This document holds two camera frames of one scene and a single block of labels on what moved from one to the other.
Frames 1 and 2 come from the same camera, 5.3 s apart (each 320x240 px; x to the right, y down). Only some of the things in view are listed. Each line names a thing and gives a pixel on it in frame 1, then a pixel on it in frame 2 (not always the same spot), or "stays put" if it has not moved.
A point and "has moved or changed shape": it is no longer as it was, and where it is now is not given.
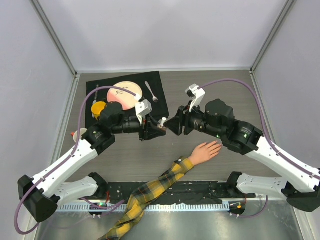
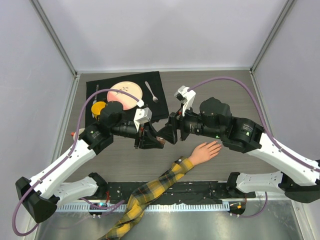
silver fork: (155, 100) stays put
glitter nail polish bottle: (163, 128) has moved or changed shape
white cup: (82, 131) stays put
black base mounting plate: (174, 191) stays put
